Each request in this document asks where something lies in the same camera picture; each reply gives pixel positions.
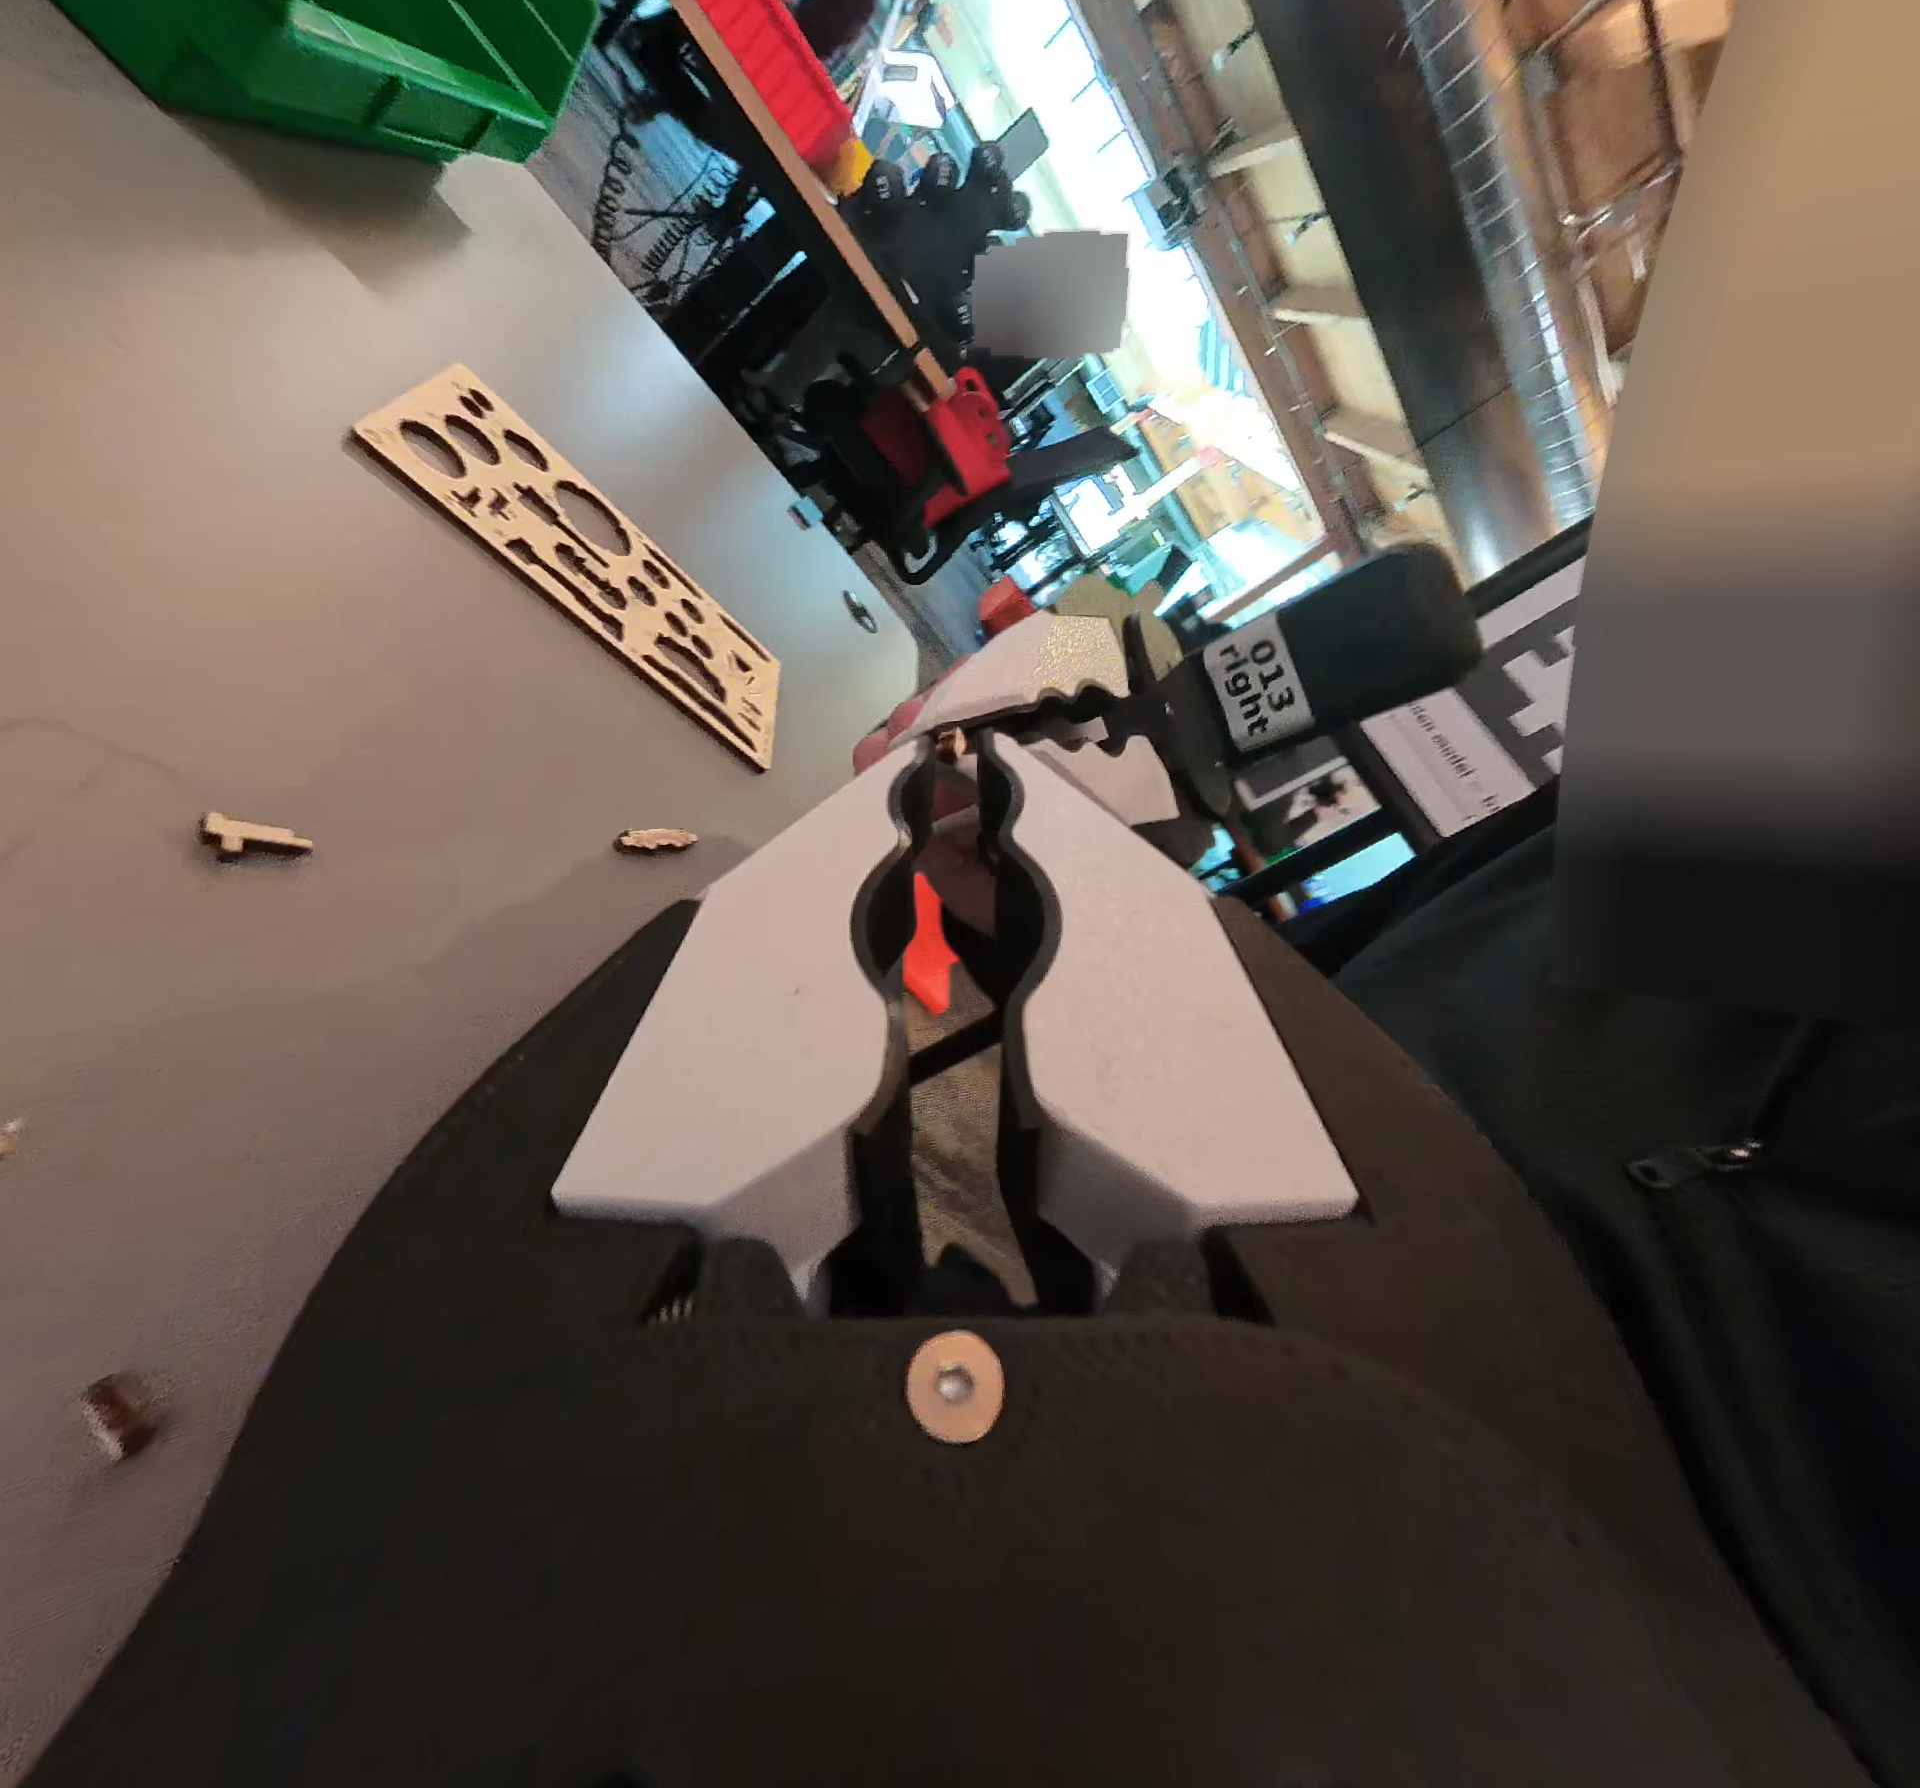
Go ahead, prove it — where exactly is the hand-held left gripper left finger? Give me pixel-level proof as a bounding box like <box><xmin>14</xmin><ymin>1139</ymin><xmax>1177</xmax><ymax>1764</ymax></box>
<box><xmin>551</xmin><ymin>742</ymin><xmax>926</xmax><ymax>1317</ymax></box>

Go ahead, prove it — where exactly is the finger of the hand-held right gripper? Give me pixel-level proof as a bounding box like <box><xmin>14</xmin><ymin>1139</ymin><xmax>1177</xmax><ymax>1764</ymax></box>
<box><xmin>919</xmin><ymin>617</ymin><xmax>1158</xmax><ymax>758</ymax></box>
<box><xmin>1034</xmin><ymin>742</ymin><xmax>1213</xmax><ymax>872</ymax></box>

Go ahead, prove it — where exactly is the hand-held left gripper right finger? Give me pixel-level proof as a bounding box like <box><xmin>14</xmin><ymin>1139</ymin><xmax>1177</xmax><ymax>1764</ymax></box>
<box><xmin>971</xmin><ymin>737</ymin><xmax>1360</xmax><ymax>1313</ymax></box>

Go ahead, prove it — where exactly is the thin wooden parts sheet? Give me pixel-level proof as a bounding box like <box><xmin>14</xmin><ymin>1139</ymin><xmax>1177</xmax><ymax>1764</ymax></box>
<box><xmin>352</xmin><ymin>363</ymin><xmax>783</xmax><ymax>772</ymax></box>

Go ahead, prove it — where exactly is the person's right hand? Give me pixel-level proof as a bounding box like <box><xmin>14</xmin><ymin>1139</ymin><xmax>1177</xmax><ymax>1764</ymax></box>
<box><xmin>853</xmin><ymin>696</ymin><xmax>939</xmax><ymax>782</ymax></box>

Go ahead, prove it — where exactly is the white printed sign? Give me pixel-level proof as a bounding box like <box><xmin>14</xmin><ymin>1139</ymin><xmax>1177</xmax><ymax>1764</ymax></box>
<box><xmin>1358</xmin><ymin>564</ymin><xmax>1592</xmax><ymax>837</ymax></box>

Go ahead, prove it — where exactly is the red plastic fixture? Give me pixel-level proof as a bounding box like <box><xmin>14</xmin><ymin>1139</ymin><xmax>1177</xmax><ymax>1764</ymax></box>
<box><xmin>861</xmin><ymin>366</ymin><xmax>1014</xmax><ymax>530</ymax></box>

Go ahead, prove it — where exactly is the red object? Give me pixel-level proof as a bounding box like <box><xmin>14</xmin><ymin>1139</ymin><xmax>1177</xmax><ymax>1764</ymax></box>
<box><xmin>904</xmin><ymin>869</ymin><xmax>962</xmax><ymax>1017</ymax></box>

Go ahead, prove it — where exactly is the long wooden workbench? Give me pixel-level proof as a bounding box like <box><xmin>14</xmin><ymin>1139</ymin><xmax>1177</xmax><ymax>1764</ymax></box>
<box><xmin>630</xmin><ymin>0</ymin><xmax>962</xmax><ymax>402</ymax></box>

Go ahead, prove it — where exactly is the red plastic bin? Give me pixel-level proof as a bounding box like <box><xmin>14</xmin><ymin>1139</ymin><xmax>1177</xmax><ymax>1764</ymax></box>
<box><xmin>692</xmin><ymin>0</ymin><xmax>858</xmax><ymax>162</ymax></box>

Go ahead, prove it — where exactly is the spiral round air duct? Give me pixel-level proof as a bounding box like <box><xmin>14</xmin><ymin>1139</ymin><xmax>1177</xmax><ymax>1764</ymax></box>
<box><xmin>1199</xmin><ymin>0</ymin><xmax>1629</xmax><ymax>589</ymax></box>

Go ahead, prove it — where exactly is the coiled black cable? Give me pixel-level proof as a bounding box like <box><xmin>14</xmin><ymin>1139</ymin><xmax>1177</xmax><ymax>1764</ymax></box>
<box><xmin>591</xmin><ymin>124</ymin><xmax>706</xmax><ymax>305</ymax></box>

